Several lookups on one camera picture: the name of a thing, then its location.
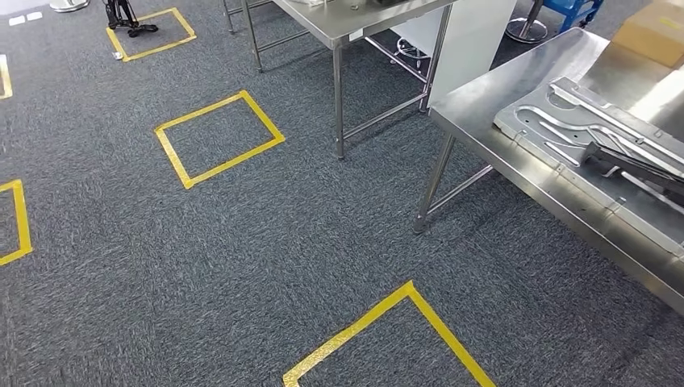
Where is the stainless steel workbench table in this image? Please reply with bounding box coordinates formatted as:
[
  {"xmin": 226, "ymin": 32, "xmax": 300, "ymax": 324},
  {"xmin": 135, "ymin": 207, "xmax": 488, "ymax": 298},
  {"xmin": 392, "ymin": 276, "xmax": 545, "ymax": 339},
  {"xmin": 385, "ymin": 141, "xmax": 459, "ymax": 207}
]
[{"xmin": 411, "ymin": 27, "xmax": 684, "ymax": 317}]

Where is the chrome stool base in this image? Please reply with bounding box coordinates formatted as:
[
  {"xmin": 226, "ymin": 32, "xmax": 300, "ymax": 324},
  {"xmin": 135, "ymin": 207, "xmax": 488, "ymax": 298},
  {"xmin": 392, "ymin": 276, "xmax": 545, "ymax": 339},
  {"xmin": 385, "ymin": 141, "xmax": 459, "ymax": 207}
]
[{"xmin": 394, "ymin": 35, "xmax": 430, "ymax": 73}]

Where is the stainless steel side table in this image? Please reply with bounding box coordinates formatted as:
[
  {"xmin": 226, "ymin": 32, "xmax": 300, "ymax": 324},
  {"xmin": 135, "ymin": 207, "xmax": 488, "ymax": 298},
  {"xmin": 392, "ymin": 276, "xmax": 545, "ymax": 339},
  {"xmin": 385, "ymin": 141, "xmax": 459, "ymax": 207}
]
[{"xmin": 221, "ymin": 0, "xmax": 457, "ymax": 161}]

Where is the white cabinet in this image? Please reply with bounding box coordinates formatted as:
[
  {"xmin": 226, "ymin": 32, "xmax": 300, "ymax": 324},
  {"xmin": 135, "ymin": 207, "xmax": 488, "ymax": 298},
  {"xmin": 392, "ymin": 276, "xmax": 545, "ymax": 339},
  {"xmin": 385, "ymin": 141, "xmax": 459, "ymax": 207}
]
[{"xmin": 389, "ymin": 0, "xmax": 519, "ymax": 109}]

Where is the aluminium fixture plate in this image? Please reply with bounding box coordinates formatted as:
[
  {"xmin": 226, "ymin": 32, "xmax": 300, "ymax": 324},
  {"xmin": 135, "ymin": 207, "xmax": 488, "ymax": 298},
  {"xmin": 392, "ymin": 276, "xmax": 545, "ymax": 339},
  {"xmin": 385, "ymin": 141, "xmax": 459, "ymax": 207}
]
[{"xmin": 491, "ymin": 76, "xmax": 684, "ymax": 259}]

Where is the black tripod stand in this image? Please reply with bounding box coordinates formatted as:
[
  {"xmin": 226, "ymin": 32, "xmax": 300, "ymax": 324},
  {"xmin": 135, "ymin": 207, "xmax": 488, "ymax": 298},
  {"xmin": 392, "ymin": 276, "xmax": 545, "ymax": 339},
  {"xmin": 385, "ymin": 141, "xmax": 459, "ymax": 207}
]
[{"xmin": 102, "ymin": 0, "xmax": 160, "ymax": 40}]

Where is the blue metal cart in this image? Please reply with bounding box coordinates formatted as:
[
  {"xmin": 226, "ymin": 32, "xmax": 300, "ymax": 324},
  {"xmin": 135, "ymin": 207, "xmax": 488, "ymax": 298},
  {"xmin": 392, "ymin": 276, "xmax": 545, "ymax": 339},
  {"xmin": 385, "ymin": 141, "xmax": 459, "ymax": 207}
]
[{"xmin": 544, "ymin": 0, "xmax": 606, "ymax": 34}]

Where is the chrome round stanchion base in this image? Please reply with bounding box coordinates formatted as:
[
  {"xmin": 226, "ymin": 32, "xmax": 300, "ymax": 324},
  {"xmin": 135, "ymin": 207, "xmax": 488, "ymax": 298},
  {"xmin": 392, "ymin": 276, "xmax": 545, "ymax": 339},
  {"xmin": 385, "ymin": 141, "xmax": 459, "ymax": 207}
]
[{"xmin": 48, "ymin": 0, "xmax": 91, "ymax": 14}]

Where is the brown cardboard box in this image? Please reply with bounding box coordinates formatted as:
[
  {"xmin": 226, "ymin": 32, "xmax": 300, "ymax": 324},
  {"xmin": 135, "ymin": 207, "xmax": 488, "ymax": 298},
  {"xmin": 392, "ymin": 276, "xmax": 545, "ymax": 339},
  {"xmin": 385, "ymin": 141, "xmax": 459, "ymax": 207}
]
[{"xmin": 611, "ymin": 0, "xmax": 684, "ymax": 69}]

